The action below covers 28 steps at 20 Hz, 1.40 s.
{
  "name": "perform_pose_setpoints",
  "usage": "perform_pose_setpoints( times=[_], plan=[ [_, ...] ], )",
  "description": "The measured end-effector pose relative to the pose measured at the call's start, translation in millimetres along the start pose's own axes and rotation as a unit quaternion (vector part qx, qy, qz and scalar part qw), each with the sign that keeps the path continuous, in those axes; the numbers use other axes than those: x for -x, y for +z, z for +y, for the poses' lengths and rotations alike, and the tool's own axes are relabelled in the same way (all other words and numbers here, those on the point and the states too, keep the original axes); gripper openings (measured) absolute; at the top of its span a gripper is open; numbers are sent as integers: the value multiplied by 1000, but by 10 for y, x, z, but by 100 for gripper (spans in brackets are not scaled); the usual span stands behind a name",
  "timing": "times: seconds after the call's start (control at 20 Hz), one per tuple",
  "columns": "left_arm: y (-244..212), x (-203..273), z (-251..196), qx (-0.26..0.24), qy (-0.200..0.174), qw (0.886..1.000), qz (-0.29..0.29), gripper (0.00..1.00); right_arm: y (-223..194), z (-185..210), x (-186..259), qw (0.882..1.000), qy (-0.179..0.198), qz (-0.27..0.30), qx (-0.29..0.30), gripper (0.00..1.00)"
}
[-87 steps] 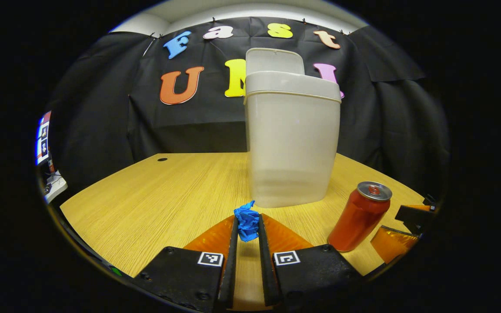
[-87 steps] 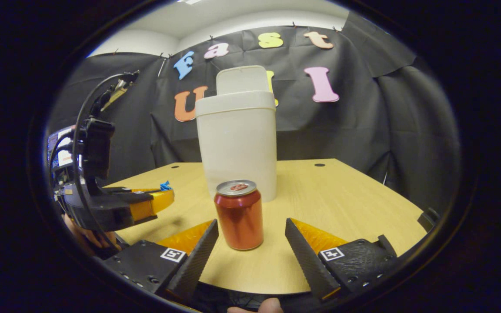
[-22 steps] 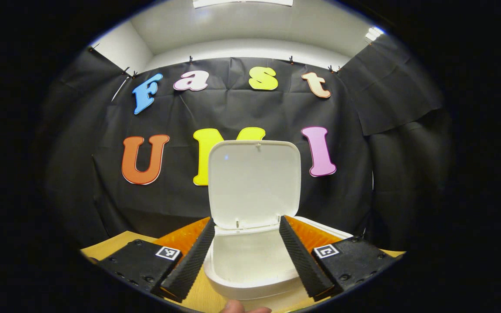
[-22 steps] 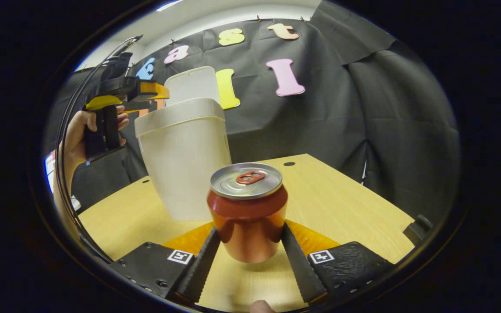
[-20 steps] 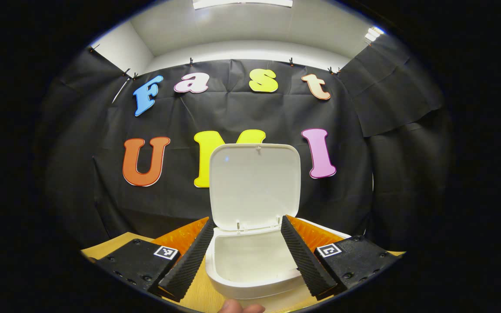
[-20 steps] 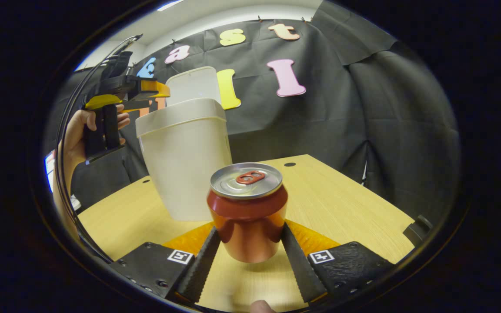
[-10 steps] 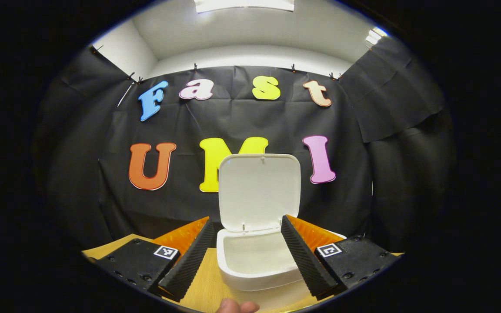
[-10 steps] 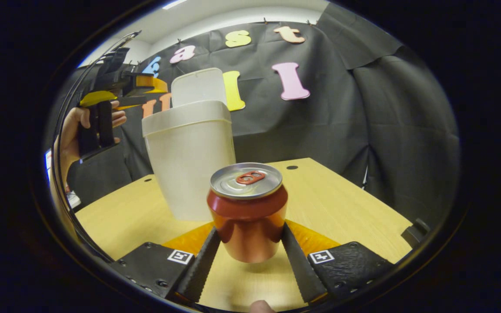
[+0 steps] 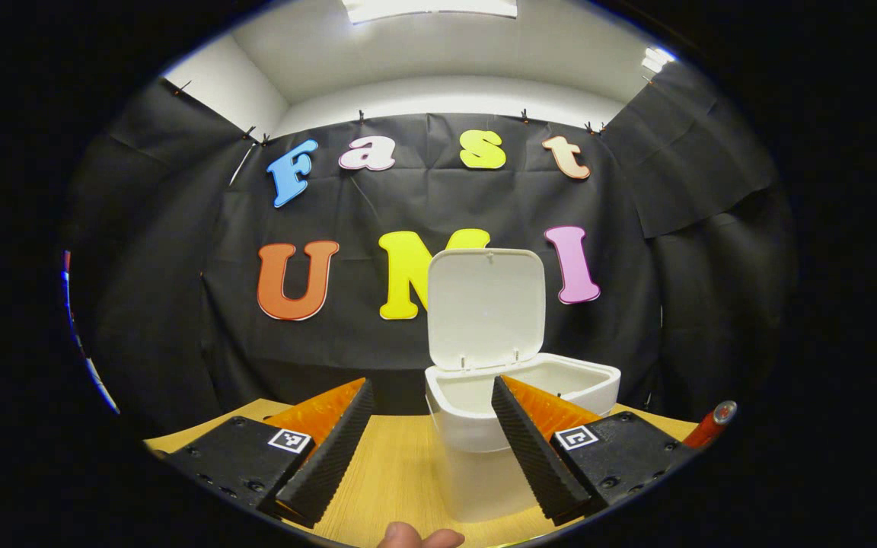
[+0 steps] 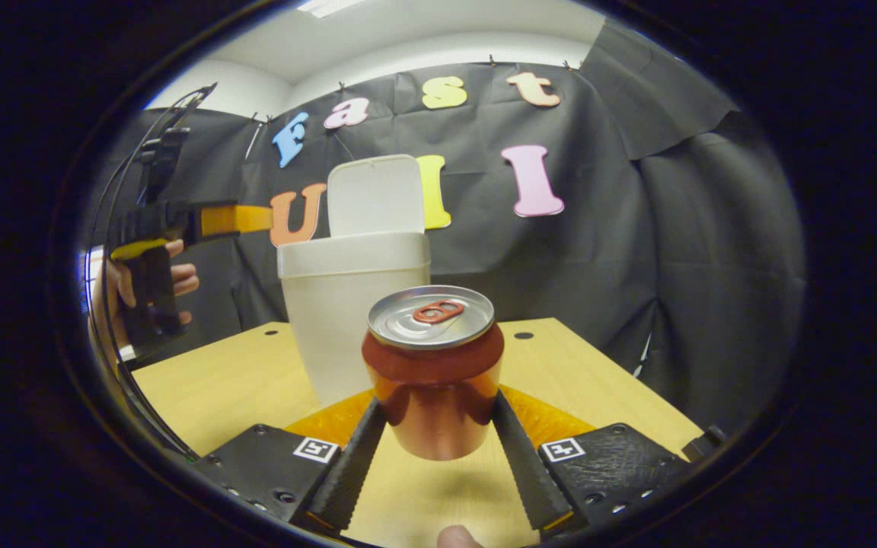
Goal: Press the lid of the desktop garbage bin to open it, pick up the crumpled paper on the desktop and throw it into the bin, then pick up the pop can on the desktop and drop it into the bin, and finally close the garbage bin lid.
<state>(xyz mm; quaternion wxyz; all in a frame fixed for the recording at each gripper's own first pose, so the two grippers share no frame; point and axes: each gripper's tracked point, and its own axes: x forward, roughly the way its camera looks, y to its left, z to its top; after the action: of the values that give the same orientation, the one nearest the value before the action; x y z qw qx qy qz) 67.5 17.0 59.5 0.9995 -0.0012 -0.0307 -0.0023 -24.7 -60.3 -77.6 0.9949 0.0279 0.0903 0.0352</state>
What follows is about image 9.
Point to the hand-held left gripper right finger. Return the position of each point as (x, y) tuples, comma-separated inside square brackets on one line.
[(530, 457)]

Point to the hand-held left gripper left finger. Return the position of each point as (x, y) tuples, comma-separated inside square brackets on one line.
[(332, 457)]

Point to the white desktop garbage bin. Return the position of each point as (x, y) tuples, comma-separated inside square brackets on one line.
[(484, 304)]

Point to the red pop can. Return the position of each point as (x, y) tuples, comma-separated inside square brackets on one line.
[(712, 426)]

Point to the wooden desktop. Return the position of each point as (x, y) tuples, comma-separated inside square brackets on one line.
[(400, 472)]

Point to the black backdrop cloth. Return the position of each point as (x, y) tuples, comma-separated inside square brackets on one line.
[(621, 190)]

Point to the small ceiling light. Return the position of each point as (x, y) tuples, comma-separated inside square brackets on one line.
[(655, 58)]

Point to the large ceiling light panel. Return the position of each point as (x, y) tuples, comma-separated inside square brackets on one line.
[(431, 7)]

